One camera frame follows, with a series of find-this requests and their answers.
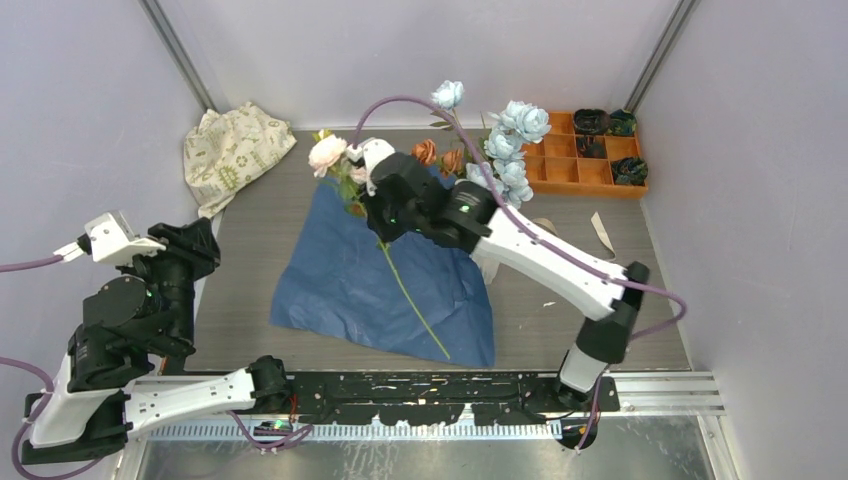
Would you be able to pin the light blue flower stem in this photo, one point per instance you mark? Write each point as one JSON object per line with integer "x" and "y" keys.
{"x": 503, "y": 170}

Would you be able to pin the dark rolled fabric bottom-right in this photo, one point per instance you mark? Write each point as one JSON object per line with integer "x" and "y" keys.
{"x": 630, "y": 171}

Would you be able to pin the blue wrapping paper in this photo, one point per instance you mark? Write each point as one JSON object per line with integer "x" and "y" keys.
{"x": 412, "y": 298}

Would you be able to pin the white ribbed vase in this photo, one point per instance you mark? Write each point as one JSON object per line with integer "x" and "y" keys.
{"x": 488, "y": 267}

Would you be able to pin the dark fabric piece middle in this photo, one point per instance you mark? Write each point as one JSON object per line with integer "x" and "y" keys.
{"x": 591, "y": 147}

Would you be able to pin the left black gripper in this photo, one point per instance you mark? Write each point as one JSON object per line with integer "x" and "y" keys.
{"x": 195, "y": 242}

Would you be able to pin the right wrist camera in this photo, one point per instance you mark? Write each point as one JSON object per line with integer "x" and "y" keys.
{"x": 364, "y": 158}

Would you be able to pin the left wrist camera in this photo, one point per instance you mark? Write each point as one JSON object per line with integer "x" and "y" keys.
{"x": 109, "y": 239}

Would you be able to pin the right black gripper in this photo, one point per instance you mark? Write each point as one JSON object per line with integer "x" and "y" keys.
{"x": 384, "y": 233}

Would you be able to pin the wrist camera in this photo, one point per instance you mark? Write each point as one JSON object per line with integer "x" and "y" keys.
{"x": 109, "y": 239}
{"x": 364, "y": 158}

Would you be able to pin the orange rose stem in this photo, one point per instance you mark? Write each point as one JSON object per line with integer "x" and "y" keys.
{"x": 449, "y": 163}

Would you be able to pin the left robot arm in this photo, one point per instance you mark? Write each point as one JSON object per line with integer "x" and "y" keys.
{"x": 147, "y": 311}

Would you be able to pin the dark rolled fabric top-left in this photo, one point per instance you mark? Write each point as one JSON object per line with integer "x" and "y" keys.
{"x": 591, "y": 121}

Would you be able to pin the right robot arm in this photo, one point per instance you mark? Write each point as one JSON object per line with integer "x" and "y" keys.
{"x": 605, "y": 293}

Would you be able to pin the pink rose stem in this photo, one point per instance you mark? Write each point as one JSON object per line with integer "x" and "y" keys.
{"x": 335, "y": 162}

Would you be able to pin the dark rolled fabric top-right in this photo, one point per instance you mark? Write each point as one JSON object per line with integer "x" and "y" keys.
{"x": 622, "y": 123}

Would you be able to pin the orange compartment tray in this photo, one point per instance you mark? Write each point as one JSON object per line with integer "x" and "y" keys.
{"x": 569, "y": 162}

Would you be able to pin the beige printed ribbon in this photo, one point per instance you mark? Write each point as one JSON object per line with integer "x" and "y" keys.
{"x": 597, "y": 225}

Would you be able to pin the cream patterned cloth bag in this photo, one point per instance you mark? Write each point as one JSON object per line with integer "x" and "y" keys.
{"x": 227, "y": 151}

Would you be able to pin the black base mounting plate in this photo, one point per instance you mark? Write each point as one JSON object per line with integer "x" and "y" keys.
{"x": 424, "y": 398}

